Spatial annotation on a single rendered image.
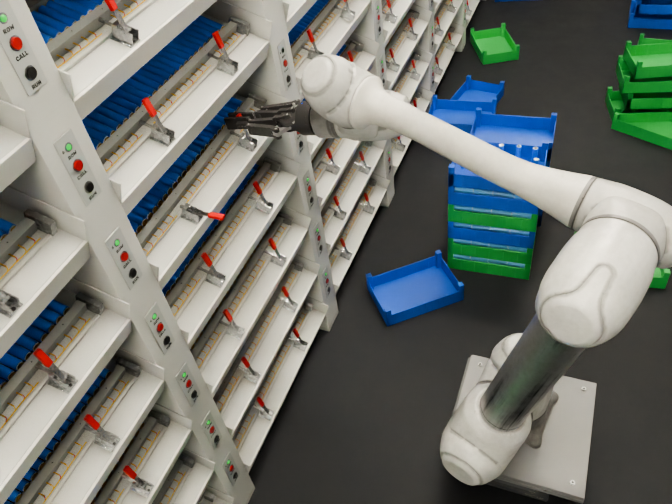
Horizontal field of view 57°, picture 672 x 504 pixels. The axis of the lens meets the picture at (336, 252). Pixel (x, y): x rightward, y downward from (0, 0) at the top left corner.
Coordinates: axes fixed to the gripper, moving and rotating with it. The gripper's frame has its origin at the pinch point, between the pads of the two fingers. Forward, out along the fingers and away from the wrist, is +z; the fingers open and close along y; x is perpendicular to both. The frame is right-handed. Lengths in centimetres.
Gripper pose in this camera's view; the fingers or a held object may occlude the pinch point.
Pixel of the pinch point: (240, 120)
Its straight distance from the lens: 149.7
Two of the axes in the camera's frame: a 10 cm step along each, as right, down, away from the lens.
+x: -2.6, -7.3, -6.4
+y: 3.6, -6.8, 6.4
